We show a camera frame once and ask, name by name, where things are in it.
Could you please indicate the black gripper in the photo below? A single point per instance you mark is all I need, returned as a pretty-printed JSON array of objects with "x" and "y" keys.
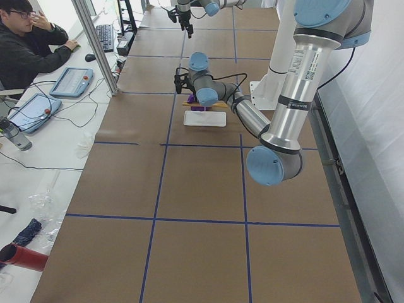
[{"x": 183, "y": 16}]

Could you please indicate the purple towel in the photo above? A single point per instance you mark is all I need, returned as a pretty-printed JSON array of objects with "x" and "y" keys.
[{"x": 194, "y": 105}]

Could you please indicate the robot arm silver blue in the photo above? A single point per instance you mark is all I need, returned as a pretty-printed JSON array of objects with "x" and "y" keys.
[
  {"x": 211, "y": 7},
  {"x": 318, "y": 28}
]

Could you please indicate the wooden towel rack white base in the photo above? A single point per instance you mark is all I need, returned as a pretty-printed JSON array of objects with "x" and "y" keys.
[{"x": 209, "y": 118}]

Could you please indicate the person's left hand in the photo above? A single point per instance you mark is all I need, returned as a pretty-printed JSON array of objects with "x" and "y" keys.
[{"x": 72, "y": 45}]

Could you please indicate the person's right hand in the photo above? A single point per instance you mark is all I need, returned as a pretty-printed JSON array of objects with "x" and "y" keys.
[{"x": 39, "y": 20}]

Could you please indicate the black power box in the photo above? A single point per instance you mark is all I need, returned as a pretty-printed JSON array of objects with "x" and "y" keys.
[{"x": 125, "y": 43}]

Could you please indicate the black keyboard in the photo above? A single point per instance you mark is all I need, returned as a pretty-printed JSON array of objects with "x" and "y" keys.
[{"x": 105, "y": 34}]

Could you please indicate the black computer mouse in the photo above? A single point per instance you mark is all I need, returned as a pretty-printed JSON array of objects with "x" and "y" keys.
[{"x": 90, "y": 57}]

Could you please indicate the upper blue teach pendant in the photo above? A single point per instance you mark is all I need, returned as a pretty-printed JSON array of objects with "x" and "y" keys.
[{"x": 72, "y": 83}]

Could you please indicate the blue teach pendant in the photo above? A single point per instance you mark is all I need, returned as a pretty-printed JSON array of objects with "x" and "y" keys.
[
  {"x": 34, "y": 113},
  {"x": 72, "y": 83}
]

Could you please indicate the person in black hoodie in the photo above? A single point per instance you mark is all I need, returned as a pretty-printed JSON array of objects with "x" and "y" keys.
[{"x": 26, "y": 50}]

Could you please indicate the crumpled white tissue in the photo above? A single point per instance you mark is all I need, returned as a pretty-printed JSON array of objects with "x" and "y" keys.
[{"x": 85, "y": 145}]

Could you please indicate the lower blue teach pendant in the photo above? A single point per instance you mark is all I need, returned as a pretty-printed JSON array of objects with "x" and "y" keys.
[{"x": 34, "y": 113}]

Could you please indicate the grey water bottle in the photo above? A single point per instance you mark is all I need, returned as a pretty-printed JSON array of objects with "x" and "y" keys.
[{"x": 14, "y": 135}]

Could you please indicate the clear plastic wrap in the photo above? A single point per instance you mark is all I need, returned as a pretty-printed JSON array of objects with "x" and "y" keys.
[{"x": 48, "y": 211}]

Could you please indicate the red cylinder tube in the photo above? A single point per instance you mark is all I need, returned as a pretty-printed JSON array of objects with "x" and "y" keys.
[{"x": 13, "y": 254}]

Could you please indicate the aluminium frame post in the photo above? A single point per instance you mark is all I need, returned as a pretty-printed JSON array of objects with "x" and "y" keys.
[{"x": 85, "y": 19}]

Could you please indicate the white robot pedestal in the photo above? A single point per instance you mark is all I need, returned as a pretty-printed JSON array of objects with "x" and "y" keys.
[{"x": 265, "y": 93}]

